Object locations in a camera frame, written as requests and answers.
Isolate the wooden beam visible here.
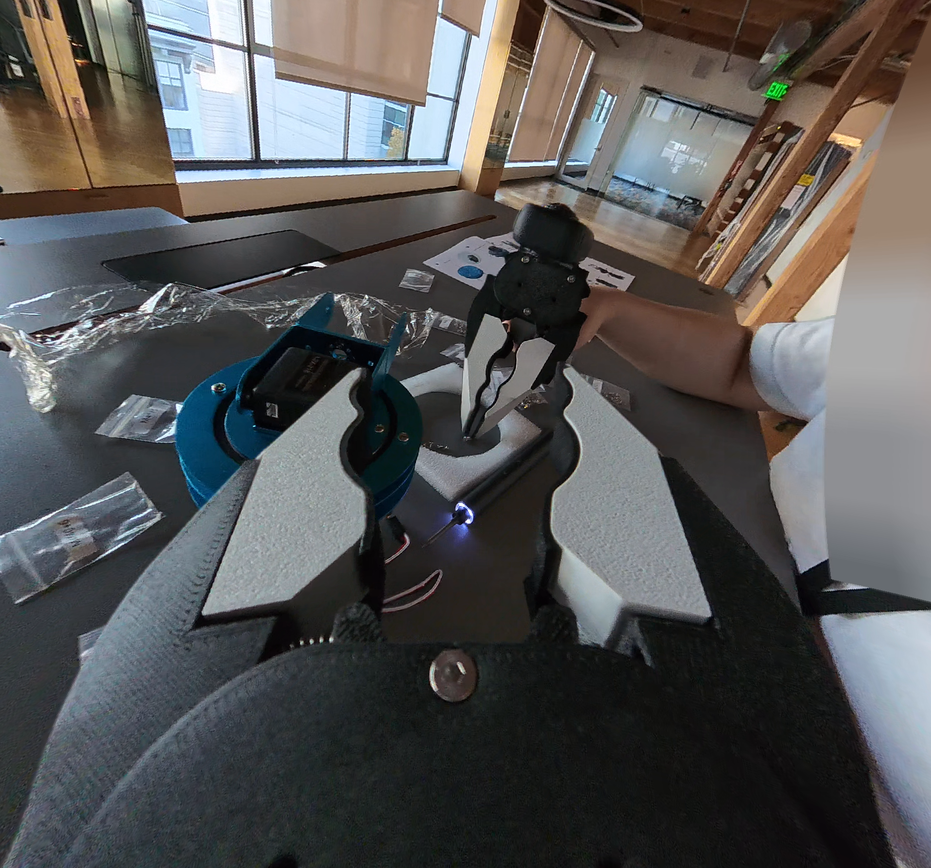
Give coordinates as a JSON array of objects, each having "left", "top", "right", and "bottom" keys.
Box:
[{"left": 702, "top": 0, "right": 931, "bottom": 295}]

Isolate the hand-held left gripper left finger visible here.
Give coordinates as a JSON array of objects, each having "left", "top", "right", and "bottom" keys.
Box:
[{"left": 200, "top": 366, "right": 386, "bottom": 623}]

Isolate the black strap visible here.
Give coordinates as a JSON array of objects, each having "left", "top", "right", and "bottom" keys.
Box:
[{"left": 796, "top": 563, "right": 931, "bottom": 618}]

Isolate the light grey desk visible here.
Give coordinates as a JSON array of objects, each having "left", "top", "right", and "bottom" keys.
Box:
[{"left": 0, "top": 206, "right": 190, "bottom": 247}]

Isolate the cluster of screw bags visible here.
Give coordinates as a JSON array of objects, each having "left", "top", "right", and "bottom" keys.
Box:
[{"left": 429, "top": 308, "right": 634, "bottom": 412}]

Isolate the blue robot arm base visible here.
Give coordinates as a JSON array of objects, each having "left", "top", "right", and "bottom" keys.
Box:
[{"left": 175, "top": 292, "right": 424, "bottom": 520}]

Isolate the white instruction sheet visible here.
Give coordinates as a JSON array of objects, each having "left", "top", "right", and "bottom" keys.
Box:
[{"left": 422, "top": 232, "right": 637, "bottom": 295}]

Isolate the small clear parts bag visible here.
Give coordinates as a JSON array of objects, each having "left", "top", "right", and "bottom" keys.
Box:
[{"left": 95, "top": 394, "right": 183, "bottom": 443}]

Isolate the wooden column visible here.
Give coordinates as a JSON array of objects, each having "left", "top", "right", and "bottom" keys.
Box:
[{"left": 458, "top": 0, "right": 532, "bottom": 196}]

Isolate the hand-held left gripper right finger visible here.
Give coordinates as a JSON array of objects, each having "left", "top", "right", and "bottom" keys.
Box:
[{"left": 534, "top": 366, "right": 714, "bottom": 649}]

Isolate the frosted glass partition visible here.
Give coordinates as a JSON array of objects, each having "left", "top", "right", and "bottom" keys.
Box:
[{"left": 556, "top": 83, "right": 757, "bottom": 207}]

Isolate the black electric screwdriver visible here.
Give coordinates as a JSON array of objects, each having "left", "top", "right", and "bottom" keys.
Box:
[{"left": 424, "top": 439, "right": 554, "bottom": 545}]

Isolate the large ring ceiling light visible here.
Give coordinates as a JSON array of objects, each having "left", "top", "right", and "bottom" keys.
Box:
[{"left": 542, "top": 0, "right": 644, "bottom": 33}]

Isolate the white foam packing frame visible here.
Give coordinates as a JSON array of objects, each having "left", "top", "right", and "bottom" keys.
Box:
[{"left": 400, "top": 366, "right": 557, "bottom": 500}]

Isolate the wooden cabinet wall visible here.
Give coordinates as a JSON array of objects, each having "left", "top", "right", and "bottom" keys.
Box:
[{"left": 0, "top": 0, "right": 183, "bottom": 193}]

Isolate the window with roller blinds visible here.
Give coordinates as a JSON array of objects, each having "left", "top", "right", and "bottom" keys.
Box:
[{"left": 131, "top": 0, "right": 481, "bottom": 171}]

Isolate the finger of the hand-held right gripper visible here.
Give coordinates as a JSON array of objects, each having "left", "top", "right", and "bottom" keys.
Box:
[
  {"left": 473, "top": 339, "right": 560, "bottom": 442},
  {"left": 460, "top": 317, "right": 510, "bottom": 442}
]

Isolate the crumpled clear plastic wrap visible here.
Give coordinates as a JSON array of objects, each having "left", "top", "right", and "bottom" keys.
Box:
[{"left": 0, "top": 283, "right": 466, "bottom": 414}]

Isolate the person's right forearm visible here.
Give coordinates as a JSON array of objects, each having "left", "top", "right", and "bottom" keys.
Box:
[{"left": 578, "top": 290, "right": 765, "bottom": 414}]

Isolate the silver ventilation duct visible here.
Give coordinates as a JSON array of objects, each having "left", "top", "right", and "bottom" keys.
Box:
[{"left": 756, "top": 17, "right": 812, "bottom": 87}]

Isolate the beige roller blind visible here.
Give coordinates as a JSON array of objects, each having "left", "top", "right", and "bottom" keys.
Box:
[{"left": 265, "top": 0, "right": 452, "bottom": 107}]

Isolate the person's white shirt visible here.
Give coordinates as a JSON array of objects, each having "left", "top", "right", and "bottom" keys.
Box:
[{"left": 749, "top": 316, "right": 931, "bottom": 868}]

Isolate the red white servo cable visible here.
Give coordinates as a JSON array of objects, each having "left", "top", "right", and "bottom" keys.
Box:
[{"left": 378, "top": 515, "right": 445, "bottom": 615}]

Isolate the clear bag with dark part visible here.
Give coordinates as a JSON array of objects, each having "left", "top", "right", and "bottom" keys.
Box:
[{"left": 0, "top": 472, "right": 164, "bottom": 606}]

